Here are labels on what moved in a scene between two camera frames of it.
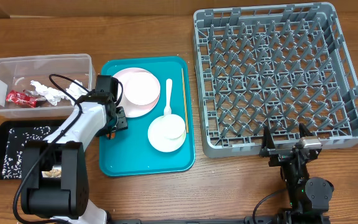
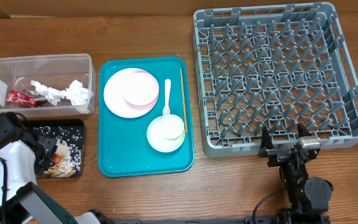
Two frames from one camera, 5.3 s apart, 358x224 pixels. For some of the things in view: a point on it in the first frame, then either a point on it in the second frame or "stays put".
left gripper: [122, 122] -> [50, 143]
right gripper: [279, 154] stays put
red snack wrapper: [27, 98] stays put
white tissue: [53, 95] stays put
